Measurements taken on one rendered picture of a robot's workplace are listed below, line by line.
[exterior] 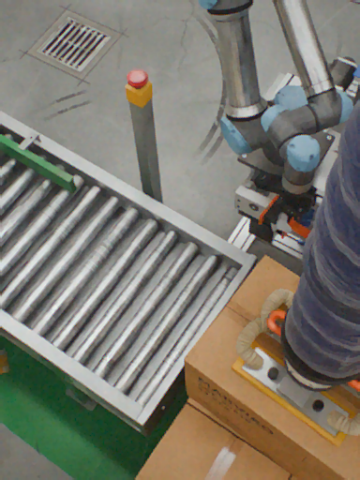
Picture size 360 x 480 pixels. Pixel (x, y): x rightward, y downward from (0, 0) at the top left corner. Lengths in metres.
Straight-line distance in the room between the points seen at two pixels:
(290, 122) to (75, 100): 2.06
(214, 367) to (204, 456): 0.44
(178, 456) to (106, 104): 1.97
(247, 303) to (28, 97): 2.08
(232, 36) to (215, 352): 0.84
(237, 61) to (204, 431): 1.16
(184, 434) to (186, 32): 2.34
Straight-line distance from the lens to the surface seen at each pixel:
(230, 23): 1.67
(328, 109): 1.65
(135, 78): 2.19
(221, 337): 1.83
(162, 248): 2.38
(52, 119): 3.47
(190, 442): 2.17
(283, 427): 1.78
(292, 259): 2.76
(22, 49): 3.83
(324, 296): 1.16
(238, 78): 1.73
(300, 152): 1.53
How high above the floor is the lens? 2.68
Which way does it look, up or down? 63 degrees down
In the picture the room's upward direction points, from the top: 4 degrees counter-clockwise
